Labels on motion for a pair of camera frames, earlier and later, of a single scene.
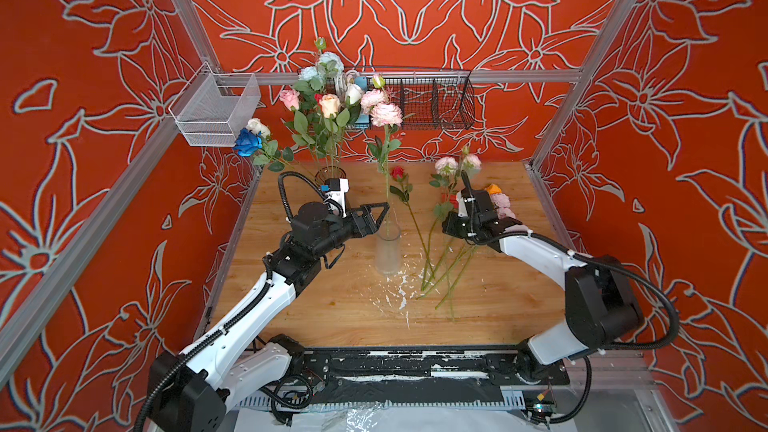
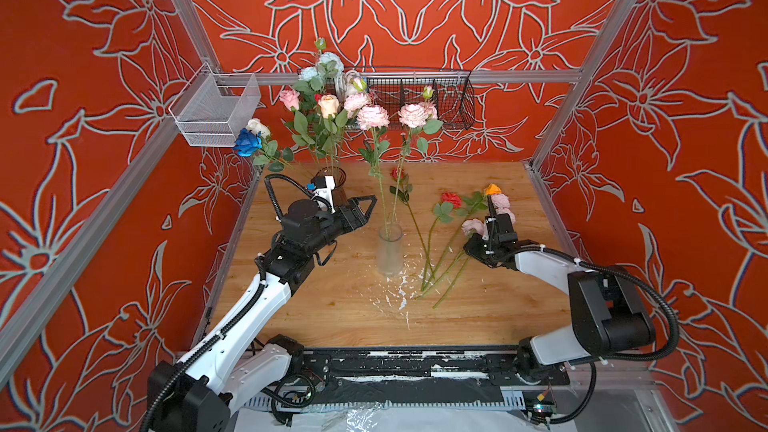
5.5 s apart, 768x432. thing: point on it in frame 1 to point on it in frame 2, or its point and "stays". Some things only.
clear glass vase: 388,250 stays
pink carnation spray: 450,177 to 411,117
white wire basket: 212,106 stays
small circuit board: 540,410 stays
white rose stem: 353,104 to 353,84
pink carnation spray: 386,116 to 375,118
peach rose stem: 329,105 stays
